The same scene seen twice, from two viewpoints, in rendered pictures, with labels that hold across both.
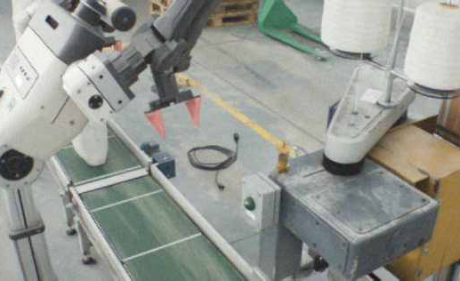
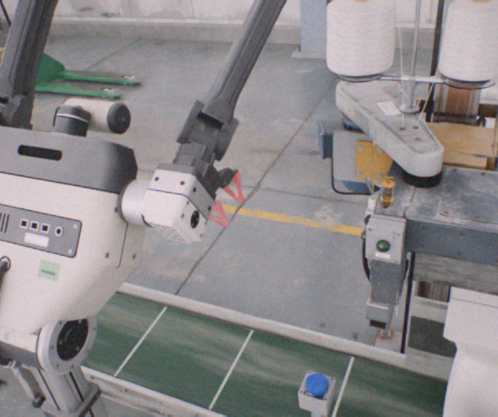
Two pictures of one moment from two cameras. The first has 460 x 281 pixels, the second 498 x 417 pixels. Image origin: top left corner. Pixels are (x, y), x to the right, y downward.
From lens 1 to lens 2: 71 cm
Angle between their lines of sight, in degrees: 24
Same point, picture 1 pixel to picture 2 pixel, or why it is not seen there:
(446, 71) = not seen: outside the picture
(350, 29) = (374, 52)
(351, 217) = (490, 216)
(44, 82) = (97, 225)
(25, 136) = (84, 299)
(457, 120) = (458, 102)
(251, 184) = (382, 227)
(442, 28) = (494, 22)
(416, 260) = not seen: hidden behind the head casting
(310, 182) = (422, 203)
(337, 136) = (423, 154)
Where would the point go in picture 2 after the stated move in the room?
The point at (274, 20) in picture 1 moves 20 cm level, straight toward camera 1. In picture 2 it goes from (42, 74) to (45, 79)
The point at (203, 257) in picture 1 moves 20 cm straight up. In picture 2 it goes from (188, 327) to (179, 293)
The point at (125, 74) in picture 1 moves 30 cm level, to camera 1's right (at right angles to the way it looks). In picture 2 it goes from (208, 176) to (330, 130)
